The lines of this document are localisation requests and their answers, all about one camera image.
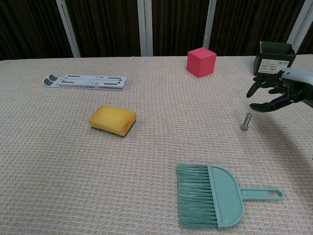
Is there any beige woven tablecloth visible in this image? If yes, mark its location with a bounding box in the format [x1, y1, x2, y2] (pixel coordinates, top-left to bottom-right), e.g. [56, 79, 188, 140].
[0, 55, 313, 235]

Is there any teal hand brush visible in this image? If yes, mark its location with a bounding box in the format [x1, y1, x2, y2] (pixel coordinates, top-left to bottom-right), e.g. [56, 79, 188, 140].
[176, 163, 286, 230]

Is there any red foam cube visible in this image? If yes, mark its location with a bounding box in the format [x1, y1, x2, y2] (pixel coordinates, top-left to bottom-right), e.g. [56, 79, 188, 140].
[186, 47, 217, 78]

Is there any black open cardboard box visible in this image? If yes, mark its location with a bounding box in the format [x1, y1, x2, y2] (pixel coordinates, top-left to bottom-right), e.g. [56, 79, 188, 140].
[253, 41, 297, 77]

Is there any dark brown curtain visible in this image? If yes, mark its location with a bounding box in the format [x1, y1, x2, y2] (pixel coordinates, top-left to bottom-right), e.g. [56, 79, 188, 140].
[0, 0, 313, 61]

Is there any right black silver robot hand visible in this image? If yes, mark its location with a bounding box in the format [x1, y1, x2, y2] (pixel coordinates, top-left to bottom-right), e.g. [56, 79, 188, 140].
[246, 68, 313, 113]

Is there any small silver bolt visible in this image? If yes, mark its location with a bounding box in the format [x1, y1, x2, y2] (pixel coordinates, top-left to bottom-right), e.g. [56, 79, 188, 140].
[240, 112, 253, 131]

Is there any white folded laptop stand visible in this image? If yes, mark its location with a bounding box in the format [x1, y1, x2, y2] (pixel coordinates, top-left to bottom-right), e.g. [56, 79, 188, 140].
[43, 74, 129, 91]

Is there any yellow sponge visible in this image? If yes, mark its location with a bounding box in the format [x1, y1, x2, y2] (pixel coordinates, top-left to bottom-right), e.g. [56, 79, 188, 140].
[88, 104, 137, 138]

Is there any white frame post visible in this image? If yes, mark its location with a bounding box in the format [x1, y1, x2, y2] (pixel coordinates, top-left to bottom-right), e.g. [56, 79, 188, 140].
[202, 0, 218, 49]
[136, 0, 154, 57]
[286, 0, 313, 51]
[55, 0, 81, 59]

